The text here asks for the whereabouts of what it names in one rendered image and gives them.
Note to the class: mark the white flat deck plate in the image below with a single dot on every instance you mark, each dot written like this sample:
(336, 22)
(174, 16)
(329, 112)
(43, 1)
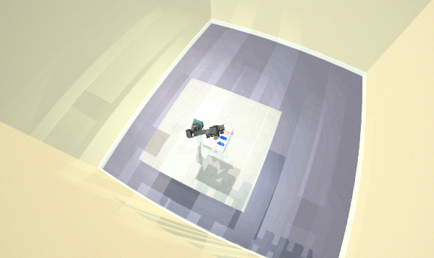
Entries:
(221, 141)

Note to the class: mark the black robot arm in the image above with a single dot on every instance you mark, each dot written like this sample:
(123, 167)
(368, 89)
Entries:
(214, 130)

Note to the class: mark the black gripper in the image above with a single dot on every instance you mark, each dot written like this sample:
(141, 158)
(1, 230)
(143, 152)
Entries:
(210, 135)

